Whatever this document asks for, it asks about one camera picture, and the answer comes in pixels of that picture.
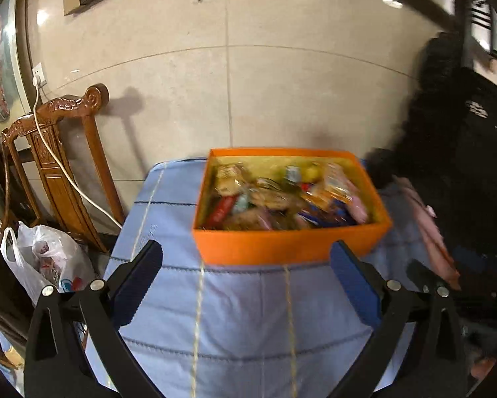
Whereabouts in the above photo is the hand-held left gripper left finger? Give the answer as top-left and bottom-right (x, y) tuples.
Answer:
(23, 239), (163, 398)

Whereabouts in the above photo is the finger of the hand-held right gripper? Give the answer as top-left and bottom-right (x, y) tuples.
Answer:
(406, 259), (444, 295)

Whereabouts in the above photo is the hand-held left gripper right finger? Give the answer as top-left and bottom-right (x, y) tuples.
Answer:
(330, 240), (467, 398)

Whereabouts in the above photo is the orange cardboard box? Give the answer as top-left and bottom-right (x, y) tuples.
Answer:
(191, 147), (392, 267)

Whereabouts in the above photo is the pile of snack packets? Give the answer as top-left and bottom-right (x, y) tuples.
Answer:
(203, 159), (370, 231)

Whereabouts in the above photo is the pink cloth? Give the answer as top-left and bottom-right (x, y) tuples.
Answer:
(393, 175), (462, 292)

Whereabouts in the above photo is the white plastic bag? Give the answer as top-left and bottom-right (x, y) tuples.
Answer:
(0, 221), (97, 308)

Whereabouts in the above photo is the dark carved wooden bench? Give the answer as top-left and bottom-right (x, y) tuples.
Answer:
(362, 29), (497, 332)

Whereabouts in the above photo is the blue checked cloth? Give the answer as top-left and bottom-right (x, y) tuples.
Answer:
(83, 158), (448, 398)

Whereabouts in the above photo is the brown carved wooden chair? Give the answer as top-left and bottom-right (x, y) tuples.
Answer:
(1, 83), (125, 254)

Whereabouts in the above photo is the white power cable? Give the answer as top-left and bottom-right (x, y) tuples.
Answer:
(32, 75), (124, 230)

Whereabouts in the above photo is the white wall socket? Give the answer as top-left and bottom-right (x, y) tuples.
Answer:
(32, 63), (48, 89)

